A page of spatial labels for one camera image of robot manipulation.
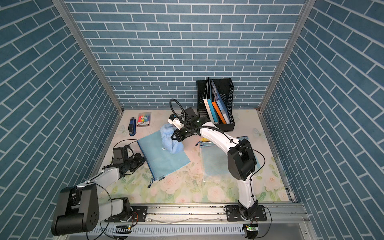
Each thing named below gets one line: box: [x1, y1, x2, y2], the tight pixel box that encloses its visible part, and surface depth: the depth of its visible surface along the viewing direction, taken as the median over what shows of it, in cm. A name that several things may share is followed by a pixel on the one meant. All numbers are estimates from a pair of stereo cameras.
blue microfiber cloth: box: [160, 122, 184, 154], surface depth 82 cm
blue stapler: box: [128, 117, 137, 136], surface depth 107 cm
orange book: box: [211, 101, 227, 125], surface depth 98 cm
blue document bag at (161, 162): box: [137, 130, 191, 181], surface depth 94 cm
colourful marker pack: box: [136, 112, 152, 128], surface depth 114 cm
